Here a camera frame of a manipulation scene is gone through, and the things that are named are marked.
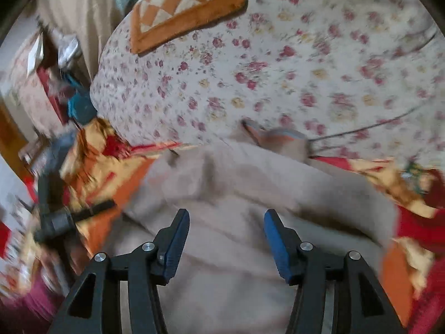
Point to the orange red printed blanket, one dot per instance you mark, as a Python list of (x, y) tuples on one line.
[(100, 167)]

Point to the floral bedsheet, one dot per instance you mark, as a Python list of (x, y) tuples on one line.
[(278, 76)]

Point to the person's maroon clothing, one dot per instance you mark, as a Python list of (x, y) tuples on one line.
[(33, 308)]

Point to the white grey object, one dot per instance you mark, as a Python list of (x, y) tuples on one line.
[(67, 51)]

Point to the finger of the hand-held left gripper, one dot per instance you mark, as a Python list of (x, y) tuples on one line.
[(92, 209)]

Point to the grey blue cloth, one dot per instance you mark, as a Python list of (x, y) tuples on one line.
[(61, 151)]

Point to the beige grey hoodie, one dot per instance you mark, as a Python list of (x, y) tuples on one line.
[(226, 188)]

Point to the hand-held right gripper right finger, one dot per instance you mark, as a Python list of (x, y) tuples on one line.
[(278, 247)]

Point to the beige curtain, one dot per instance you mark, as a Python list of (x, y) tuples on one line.
[(94, 14)]

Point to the teal bag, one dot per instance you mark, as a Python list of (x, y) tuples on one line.
[(81, 106)]

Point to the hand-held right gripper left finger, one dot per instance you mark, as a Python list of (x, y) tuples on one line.
[(175, 247)]

